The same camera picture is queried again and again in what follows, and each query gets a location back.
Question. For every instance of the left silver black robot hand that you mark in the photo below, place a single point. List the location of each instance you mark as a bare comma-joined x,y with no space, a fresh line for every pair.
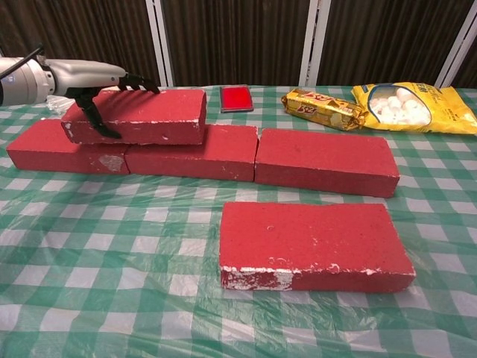
85,74

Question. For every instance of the red brick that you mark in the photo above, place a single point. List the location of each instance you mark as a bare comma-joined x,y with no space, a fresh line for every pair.
156,108
309,238
324,156
194,162
44,147

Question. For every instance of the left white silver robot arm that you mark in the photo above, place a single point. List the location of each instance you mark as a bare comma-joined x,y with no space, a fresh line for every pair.
22,80

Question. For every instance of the clear plastic tube pack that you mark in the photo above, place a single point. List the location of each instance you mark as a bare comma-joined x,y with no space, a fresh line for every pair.
59,105

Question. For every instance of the red ink pad case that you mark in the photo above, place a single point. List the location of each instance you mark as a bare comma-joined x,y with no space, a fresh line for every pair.
235,98

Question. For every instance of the green white checked tablecloth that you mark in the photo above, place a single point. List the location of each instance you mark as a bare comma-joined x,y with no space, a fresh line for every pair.
112,261

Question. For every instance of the gold snack package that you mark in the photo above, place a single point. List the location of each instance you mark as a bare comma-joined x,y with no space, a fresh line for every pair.
320,108

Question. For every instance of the yellow marshmallow bag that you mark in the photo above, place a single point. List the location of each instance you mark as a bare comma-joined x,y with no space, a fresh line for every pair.
439,112

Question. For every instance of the white partition frame post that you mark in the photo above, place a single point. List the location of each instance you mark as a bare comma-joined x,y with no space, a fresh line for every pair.
160,41
458,48
314,41

